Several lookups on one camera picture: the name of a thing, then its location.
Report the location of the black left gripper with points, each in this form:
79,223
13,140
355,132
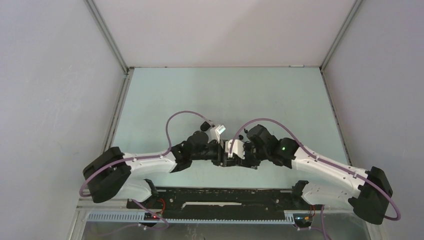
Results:
221,158

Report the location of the aluminium frame rail left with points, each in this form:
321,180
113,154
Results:
124,81

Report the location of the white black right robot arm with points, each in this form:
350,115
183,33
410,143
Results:
366,192

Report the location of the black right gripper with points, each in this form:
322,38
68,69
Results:
246,162

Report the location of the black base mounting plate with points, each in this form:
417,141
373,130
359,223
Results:
226,204

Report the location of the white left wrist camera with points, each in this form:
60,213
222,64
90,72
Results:
216,131

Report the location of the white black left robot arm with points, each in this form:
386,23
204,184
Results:
115,174

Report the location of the aluminium frame rail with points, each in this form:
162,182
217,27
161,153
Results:
355,8
124,81

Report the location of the black closed earbud case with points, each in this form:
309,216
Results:
205,126

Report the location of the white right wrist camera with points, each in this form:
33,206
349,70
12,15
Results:
236,148

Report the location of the aluminium frame rail right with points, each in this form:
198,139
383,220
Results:
355,8

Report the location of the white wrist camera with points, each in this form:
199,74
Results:
236,148
216,131

